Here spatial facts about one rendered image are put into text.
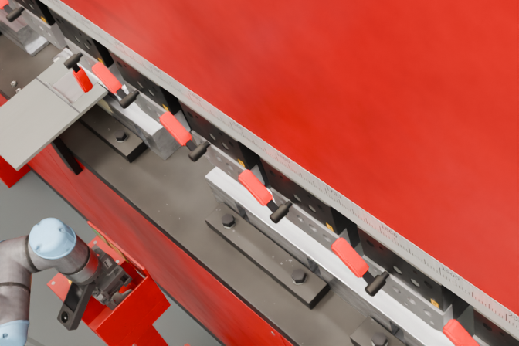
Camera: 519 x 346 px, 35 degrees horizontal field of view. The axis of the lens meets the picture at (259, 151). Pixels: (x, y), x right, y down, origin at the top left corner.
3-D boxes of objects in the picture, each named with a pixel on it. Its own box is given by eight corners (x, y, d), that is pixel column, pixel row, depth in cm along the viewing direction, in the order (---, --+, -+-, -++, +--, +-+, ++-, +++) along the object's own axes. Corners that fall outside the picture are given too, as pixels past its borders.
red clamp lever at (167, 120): (157, 119, 141) (195, 161, 142) (174, 103, 142) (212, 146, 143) (155, 120, 142) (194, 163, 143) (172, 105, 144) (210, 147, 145)
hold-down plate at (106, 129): (56, 103, 204) (52, 96, 202) (73, 89, 206) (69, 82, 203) (130, 164, 188) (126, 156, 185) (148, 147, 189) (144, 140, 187)
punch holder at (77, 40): (78, 63, 174) (45, 8, 161) (108, 38, 177) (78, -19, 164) (121, 95, 166) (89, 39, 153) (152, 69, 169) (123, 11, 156)
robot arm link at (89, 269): (70, 282, 161) (46, 259, 165) (81, 291, 165) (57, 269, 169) (97, 253, 163) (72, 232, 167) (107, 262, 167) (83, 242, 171)
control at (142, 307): (67, 306, 195) (34, 271, 181) (117, 258, 200) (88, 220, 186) (120, 357, 184) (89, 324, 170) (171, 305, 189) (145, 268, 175)
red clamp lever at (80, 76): (80, 92, 172) (61, 61, 165) (95, 79, 174) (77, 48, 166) (86, 96, 171) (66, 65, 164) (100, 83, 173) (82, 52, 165)
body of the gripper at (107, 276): (135, 281, 176) (111, 257, 167) (106, 312, 174) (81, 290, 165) (113, 262, 181) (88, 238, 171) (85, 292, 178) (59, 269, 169)
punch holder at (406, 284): (368, 279, 131) (354, 227, 118) (402, 242, 133) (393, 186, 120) (445, 337, 123) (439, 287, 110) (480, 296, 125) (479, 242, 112)
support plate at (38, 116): (-25, 131, 188) (-27, 129, 187) (63, 59, 196) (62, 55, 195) (17, 171, 178) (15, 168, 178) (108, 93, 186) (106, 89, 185)
